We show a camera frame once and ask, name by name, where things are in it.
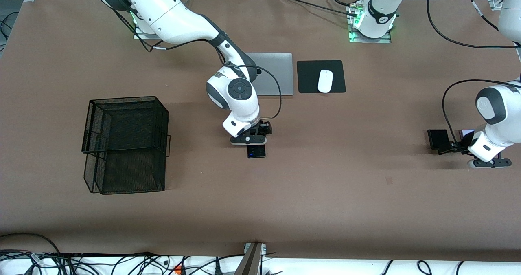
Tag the small black flip phone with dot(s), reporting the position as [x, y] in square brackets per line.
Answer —
[437, 138]

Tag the black mouse pad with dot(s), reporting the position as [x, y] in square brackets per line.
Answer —
[307, 77]

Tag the white computer mouse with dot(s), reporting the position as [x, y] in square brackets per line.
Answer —
[325, 81]

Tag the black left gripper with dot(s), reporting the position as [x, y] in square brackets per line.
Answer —
[461, 145]

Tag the silver closed laptop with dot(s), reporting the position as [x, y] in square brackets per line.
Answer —
[281, 75]

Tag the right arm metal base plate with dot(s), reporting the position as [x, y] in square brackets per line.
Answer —
[140, 36]

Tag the aluminium camera post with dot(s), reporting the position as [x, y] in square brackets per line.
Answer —
[250, 262]

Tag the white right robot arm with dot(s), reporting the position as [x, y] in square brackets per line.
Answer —
[171, 14]

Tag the aluminium frame corner bracket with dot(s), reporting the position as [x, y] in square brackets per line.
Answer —
[494, 2]

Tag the orange plug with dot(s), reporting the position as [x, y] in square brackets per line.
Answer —
[178, 271]

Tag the black mesh two-tier tray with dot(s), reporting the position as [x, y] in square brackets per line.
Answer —
[126, 124]

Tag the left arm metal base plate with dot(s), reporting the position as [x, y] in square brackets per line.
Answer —
[358, 40]

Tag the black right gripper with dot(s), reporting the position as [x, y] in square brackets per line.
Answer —
[265, 128]

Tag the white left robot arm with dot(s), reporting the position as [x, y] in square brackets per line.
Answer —
[494, 132]

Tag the lavender flip phone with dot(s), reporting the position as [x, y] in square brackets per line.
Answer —
[464, 133]

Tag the long black smartphone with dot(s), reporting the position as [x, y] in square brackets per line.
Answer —
[256, 152]

